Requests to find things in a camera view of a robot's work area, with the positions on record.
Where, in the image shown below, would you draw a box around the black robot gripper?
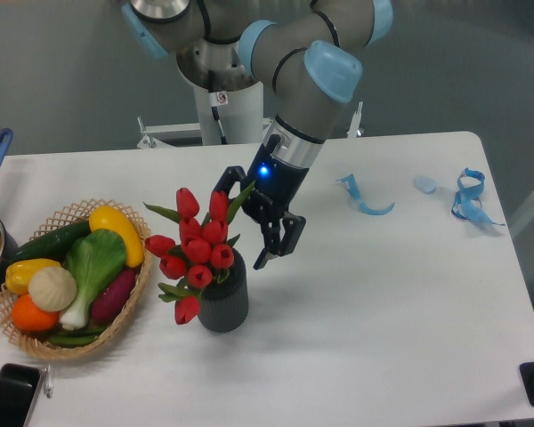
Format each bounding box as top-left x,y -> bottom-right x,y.
212,145 -> 309,270

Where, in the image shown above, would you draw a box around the red tulip bouquet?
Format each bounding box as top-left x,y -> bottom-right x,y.
144,188 -> 246,325

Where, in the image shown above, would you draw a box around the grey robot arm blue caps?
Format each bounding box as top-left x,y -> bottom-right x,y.
122,1 -> 393,269

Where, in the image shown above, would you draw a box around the dark grey ribbed vase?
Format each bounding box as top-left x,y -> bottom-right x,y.
198,250 -> 249,334

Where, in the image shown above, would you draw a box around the curled blue tape strip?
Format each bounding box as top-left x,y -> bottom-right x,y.
337,173 -> 395,216

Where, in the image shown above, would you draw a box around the yellow squash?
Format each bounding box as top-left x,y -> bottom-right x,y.
88,205 -> 144,268

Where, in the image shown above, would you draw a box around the purple sweet potato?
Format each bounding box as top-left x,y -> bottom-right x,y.
91,269 -> 136,325

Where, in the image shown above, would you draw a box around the green bok choy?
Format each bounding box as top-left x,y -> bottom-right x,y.
60,229 -> 126,331

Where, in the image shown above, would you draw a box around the small blue tape piece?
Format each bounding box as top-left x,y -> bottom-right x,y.
413,176 -> 437,195

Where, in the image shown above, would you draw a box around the green cucumber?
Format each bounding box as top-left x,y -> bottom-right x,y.
10,222 -> 91,263

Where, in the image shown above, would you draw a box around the tangled blue tape strip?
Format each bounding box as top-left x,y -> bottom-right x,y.
451,167 -> 505,226

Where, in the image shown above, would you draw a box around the green pea pods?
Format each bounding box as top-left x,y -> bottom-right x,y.
46,328 -> 105,348

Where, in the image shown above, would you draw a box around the yellow bell pepper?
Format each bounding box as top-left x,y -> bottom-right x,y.
4,258 -> 61,295

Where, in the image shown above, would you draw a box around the orange fruit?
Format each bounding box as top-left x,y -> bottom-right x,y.
11,294 -> 59,332

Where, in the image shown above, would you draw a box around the woven wicker basket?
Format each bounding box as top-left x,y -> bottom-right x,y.
0,199 -> 152,360

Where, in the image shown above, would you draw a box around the clear pen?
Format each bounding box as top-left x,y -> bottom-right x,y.
43,364 -> 53,399

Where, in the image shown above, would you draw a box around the black smartphone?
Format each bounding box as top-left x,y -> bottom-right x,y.
0,363 -> 42,427

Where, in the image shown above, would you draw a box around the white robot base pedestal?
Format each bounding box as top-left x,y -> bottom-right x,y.
137,83 -> 273,149

